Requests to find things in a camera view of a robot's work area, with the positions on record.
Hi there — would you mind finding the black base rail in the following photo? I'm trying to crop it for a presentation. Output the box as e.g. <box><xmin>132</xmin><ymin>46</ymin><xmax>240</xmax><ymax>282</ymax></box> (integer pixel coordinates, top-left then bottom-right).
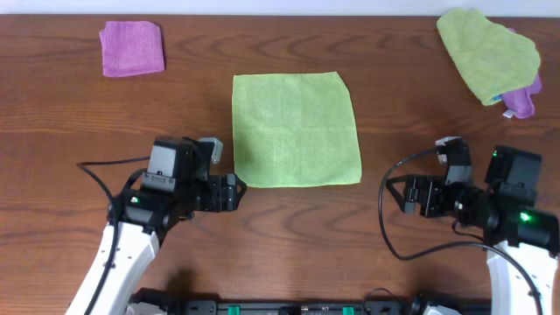
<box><xmin>125</xmin><ymin>288</ymin><xmax>491</xmax><ymax>315</ymax></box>

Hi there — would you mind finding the crumpled green cloth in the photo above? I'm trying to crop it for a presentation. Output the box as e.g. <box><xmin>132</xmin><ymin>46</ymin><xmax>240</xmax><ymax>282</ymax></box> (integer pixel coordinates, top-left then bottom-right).
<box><xmin>437</xmin><ymin>8</ymin><xmax>541</xmax><ymax>106</ymax></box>

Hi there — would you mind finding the folded purple cloth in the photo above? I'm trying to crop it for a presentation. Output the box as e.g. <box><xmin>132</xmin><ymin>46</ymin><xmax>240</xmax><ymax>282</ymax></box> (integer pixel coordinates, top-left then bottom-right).
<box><xmin>99</xmin><ymin>21</ymin><xmax>165</xmax><ymax>78</ymax></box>

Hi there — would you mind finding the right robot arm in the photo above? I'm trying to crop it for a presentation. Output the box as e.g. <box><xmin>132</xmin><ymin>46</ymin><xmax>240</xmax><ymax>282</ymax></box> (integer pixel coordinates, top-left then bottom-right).
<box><xmin>379</xmin><ymin>136</ymin><xmax>559</xmax><ymax>314</ymax></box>

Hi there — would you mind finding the light green microfiber cloth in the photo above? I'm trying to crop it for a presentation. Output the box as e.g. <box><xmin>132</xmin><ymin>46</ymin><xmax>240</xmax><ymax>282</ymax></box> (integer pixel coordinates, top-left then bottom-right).
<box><xmin>232</xmin><ymin>72</ymin><xmax>362</xmax><ymax>188</ymax></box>

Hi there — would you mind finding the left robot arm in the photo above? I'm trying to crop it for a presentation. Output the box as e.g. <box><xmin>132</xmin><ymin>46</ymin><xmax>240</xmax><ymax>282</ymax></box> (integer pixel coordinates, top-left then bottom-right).
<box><xmin>67</xmin><ymin>136</ymin><xmax>247</xmax><ymax>314</ymax></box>

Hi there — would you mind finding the black right camera cable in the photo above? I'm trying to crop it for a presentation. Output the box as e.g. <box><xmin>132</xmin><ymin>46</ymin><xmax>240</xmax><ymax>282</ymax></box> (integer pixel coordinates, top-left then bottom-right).
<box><xmin>377</xmin><ymin>147</ymin><xmax>546</xmax><ymax>315</ymax></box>

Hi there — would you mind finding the crumpled purple cloth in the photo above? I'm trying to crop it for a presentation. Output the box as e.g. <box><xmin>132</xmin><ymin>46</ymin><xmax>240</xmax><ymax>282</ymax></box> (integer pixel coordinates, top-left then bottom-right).
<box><xmin>495</xmin><ymin>25</ymin><xmax>542</xmax><ymax>119</ymax></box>

